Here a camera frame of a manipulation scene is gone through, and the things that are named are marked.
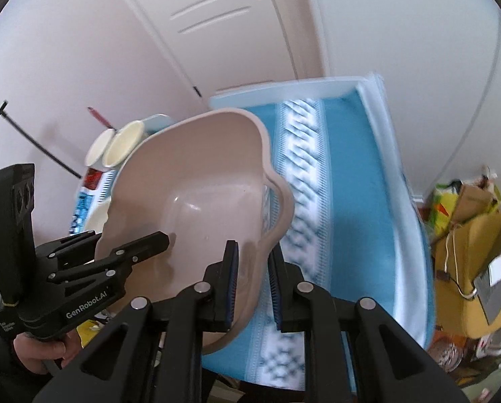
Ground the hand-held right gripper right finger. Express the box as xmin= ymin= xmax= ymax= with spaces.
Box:
xmin=268 ymin=244 xmax=471 ymax=403

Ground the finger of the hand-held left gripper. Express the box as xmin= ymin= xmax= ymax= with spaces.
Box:
xmin=35 ymin=233 xmax=104 ymax=268
xmin=48 ymin=231 xmax=171 ymax=287

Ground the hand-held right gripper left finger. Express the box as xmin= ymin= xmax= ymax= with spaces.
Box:
xmin=32 ymin=240 xmax=239 ymax=403

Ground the pink plastic basin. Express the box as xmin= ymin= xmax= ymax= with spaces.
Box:
xmin=94 ymin=108 xmax=295 ymax=356

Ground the person's left forearm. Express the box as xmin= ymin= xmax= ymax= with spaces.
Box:
xmin=0 ymin=329 xmax=39 ymax=403

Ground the person's left hand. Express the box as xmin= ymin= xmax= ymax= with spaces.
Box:
xmin=13 ymin=336 xmax=83 ymax=376

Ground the printed box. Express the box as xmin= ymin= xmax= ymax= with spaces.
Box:
xmin=68 ymin=167 xmax=117 ymax=236

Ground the white bowl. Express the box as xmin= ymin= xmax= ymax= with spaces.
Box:
xmin=85 ymin=128 xmax=117 ymax=168

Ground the cream bowl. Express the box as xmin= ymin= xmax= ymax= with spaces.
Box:
xmin=103 ymin=120 xmax=147 ymax=169

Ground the blue patterned tablecloth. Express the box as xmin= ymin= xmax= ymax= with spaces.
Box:
xmin=201 ymin=87 xmax=439 ymax=392

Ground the black clothes rack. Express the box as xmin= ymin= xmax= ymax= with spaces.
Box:
xmin=0 ymin=99 xmax=83 ymax=179

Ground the green yellow bag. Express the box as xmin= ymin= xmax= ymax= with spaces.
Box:
xmin=426 ymin=180 xmax=462 ymax=229

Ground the white door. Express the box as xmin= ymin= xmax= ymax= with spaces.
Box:
xmin=101 ymin=0 xmax=332 ymax=100

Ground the white wardrobe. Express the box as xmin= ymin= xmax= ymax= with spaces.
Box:
xmin=304 ymin=0 xmax=501 ymax=203

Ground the white cable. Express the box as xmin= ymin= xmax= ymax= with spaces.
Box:
xmin=441 ymin=222 xmax=478 ymax=301

